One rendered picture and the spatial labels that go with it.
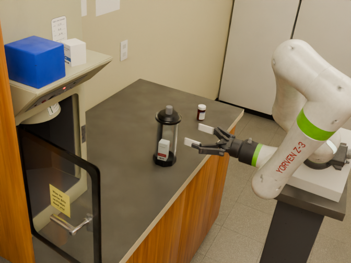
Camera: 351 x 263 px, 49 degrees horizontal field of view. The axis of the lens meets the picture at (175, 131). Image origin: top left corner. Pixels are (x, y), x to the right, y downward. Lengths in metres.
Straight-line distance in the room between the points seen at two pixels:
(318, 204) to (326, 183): 0.09
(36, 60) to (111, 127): 1.03
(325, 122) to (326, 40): 2.75
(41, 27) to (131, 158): 0.80
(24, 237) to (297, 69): 0.90
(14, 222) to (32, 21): 0.54
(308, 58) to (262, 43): 2.84
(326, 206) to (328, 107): 0.65
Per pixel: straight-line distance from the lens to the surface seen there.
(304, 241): 1.88
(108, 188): 1.55
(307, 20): 3.84
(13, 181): 1.07
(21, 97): 1.02
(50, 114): 1.25
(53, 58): 1.00
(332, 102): 1.10
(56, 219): 1.05
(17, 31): 1.06
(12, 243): 1.26
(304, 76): 1.12
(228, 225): 2.82
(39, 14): 1.11
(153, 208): 1.47
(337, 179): 1.70
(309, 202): 1.66
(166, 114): 1.57
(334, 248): 2.94
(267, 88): 4.09
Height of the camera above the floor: 1.93
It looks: 31 degrees down
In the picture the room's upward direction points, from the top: 6 degrees clockwise
